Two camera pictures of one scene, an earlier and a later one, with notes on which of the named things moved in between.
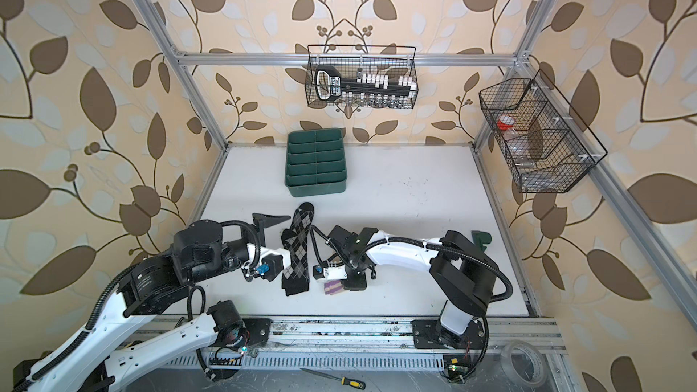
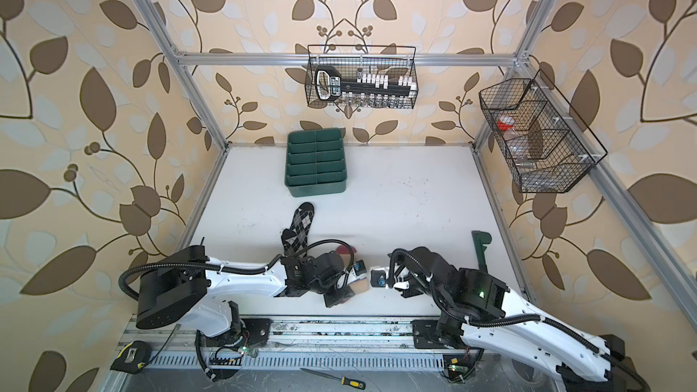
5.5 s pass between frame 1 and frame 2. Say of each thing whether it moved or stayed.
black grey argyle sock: stayed
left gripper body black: moved
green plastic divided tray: stayed
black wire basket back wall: stayed
